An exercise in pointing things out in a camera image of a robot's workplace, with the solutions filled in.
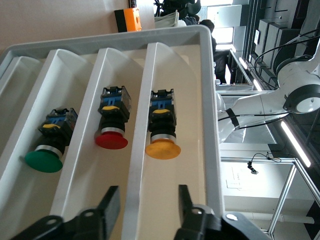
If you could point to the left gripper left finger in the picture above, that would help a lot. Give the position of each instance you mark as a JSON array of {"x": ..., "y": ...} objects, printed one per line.
[{"x": 100, "y": 220}]

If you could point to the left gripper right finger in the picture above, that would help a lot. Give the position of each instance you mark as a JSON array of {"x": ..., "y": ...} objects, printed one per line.
[{"x": 197, "y": 225}]

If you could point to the yellow mushroom push button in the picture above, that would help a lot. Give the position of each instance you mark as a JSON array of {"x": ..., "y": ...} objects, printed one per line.
[{"x": 162, "y": 150}]

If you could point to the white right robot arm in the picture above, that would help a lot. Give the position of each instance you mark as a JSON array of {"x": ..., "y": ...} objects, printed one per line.
[{"x": 250, "y": 105}]

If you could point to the red mushroom push button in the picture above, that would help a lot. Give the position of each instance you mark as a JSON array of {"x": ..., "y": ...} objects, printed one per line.
[{"x": 111, "y": 141}]

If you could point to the green mushroom push button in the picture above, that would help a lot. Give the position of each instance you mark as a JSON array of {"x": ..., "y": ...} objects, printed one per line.
[{"x": 43, "y": 161}]

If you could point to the white drawer cabinet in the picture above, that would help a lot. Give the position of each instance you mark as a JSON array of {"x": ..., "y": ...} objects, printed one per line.
[{"x": 208, "y": 100}]

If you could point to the white paper sheet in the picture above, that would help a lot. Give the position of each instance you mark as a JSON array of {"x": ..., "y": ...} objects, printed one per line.
[{"x": 235, "y": 183}]

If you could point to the long ceiling light strip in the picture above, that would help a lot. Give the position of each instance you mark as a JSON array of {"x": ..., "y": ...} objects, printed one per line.
[{"x": 295, "y": 143}]

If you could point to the short ceiling light strip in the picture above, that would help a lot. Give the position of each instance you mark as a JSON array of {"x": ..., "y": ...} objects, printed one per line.
[
  {"x": 243, "y": 63},
  {"x": 257, "y": 85}
]

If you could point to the person in dark clothing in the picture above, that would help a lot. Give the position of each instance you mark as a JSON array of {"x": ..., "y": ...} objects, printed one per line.
[{"x": 220, "y": 62}]

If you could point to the white plastic crate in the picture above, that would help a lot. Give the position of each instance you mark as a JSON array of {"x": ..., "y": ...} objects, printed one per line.
[{"x": 166, "y": 21}]

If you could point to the small hanging camera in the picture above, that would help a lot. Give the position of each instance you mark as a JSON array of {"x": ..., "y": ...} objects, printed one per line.
[{"x": 253, "y": 170}]

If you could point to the aluminium cell frame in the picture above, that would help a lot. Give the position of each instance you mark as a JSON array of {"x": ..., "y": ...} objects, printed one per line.
[{"x": 283, "y": 197}]

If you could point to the orange button enclosure box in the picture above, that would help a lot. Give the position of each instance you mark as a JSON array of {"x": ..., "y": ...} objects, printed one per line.
[{"x": 132, "y": 20}]

